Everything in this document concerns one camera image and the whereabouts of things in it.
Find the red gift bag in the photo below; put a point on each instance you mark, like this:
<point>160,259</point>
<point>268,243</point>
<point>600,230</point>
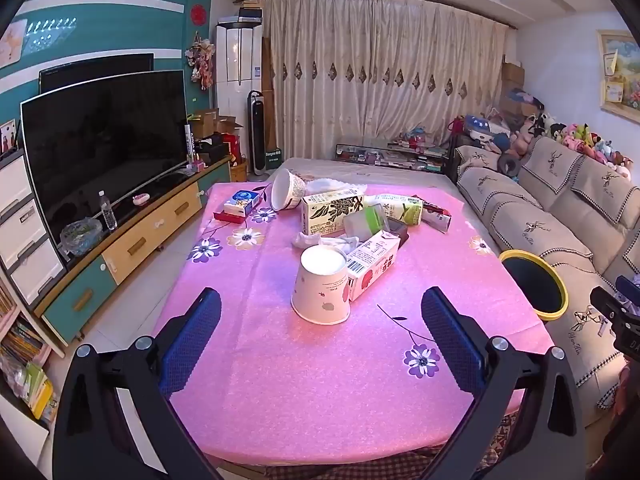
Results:
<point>234,147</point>

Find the plastic bag with greens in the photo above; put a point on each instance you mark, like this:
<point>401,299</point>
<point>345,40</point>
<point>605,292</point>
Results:
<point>80,235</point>

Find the beige sofa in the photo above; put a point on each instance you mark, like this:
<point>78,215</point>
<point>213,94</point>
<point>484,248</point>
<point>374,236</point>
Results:
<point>550,220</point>

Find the low glass shelf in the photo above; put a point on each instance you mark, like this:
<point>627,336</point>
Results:
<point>350,152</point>

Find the dark bin with yellow rim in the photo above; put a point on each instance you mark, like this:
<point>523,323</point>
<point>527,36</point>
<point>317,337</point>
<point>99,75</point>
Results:
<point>530,285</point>

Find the brown wallet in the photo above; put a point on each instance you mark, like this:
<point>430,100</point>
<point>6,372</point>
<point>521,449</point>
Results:
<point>400,234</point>

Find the pink floral tablecloth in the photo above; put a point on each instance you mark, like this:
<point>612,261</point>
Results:
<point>280,370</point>

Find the white tissue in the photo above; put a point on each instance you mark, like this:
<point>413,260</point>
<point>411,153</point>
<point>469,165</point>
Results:
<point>307,240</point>

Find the hanging flower decoration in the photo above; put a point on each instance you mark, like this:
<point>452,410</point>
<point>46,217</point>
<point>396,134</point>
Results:
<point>200,60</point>

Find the framed flower picture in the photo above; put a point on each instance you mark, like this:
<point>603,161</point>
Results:
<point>620,75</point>

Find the flat black television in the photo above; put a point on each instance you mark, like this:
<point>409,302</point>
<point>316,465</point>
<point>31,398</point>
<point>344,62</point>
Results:
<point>95,67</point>

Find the pink plush bear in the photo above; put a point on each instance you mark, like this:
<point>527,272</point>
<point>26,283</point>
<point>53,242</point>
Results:
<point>522,137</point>

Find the white paper cup pink print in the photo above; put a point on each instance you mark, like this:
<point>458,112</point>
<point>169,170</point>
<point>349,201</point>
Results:
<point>320,295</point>

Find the brown checked table cover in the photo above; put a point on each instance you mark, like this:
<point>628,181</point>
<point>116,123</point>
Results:
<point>350,472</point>

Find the red white wrapper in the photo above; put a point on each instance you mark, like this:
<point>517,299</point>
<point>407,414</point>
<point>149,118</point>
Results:
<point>435,217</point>

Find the teal yellow television cabinet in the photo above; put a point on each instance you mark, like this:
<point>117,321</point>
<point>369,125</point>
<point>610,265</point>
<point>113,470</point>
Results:
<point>145,230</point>

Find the white plastic bag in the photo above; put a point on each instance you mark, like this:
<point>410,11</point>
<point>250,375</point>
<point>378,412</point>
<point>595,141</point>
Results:
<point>335,184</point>

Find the clear plastic cup green label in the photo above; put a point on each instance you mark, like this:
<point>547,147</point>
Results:
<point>365,222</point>

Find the white paper bowl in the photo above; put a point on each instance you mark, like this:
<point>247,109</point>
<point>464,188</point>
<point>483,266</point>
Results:
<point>287,190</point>

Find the red handbag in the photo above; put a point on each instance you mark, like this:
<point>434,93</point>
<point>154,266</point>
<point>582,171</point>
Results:
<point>456,132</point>

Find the white standing air conditioner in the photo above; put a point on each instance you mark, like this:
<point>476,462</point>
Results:
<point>239,70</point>

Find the cream carton black floral print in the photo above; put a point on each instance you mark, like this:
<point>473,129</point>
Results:
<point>330,212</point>

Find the grey neck pillow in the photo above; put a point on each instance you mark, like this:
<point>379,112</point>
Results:
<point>507,164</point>

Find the pile of books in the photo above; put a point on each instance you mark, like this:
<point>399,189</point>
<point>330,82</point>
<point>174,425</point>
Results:
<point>415,157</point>

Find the stack of flat boxes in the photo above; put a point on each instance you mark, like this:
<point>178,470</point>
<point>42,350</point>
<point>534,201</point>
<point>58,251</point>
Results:
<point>250,15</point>

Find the large curved television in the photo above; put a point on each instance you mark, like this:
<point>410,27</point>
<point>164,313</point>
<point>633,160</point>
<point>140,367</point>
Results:
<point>100,160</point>

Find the blue white tissue box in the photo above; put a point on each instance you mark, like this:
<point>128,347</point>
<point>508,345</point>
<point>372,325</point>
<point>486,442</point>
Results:
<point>240,202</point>

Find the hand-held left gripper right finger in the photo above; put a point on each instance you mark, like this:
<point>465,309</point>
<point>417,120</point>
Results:
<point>450,340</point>

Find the black tower fan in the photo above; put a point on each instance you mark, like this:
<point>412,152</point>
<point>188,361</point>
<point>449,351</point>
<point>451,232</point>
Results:
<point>256,135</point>

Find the red round wall ornament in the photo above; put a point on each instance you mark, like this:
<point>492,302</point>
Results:
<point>199,14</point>

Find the white pink milk carton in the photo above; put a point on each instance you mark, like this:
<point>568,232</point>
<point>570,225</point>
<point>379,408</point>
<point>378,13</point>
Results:
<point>372,265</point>

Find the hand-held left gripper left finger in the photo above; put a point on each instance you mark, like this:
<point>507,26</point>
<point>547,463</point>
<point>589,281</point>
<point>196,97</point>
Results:
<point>192,340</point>

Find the open brown cardboard box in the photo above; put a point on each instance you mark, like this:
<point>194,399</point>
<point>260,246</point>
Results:
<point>215,122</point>

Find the small photo frame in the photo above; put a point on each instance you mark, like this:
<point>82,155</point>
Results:
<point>7,137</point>

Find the brown rolled mat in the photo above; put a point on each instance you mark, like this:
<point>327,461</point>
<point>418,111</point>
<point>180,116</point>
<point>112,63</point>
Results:
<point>268,100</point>

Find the bookshelf with books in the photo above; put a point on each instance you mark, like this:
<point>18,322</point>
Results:
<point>22,355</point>

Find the pink flower wall art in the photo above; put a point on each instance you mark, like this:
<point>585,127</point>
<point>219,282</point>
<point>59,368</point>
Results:
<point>12,42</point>

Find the red flat box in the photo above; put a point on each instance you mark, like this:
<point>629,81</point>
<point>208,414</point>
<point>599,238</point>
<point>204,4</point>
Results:
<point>225,216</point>

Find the blue star plush cushion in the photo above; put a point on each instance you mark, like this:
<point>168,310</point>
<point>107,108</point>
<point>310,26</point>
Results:
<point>482,135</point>

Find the person's right forearm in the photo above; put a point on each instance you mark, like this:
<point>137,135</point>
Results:
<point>631,390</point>

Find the white drawer unit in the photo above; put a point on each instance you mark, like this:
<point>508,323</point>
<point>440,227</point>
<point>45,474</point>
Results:
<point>22,225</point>

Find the small pink object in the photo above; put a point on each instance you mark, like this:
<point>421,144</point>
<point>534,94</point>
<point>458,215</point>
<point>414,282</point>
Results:
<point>141,200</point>

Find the tall white black box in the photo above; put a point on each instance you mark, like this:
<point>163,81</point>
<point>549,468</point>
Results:
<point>190,145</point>

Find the beige curtain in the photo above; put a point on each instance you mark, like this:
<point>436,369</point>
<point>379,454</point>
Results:
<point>380,80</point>

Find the clear water bottle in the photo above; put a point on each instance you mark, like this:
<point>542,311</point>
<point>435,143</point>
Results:
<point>108,212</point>

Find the pile of plush toys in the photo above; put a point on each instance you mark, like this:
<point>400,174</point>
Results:
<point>575,135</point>

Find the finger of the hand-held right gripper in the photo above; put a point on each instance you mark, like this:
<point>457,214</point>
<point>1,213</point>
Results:
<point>607,307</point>
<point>629,292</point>

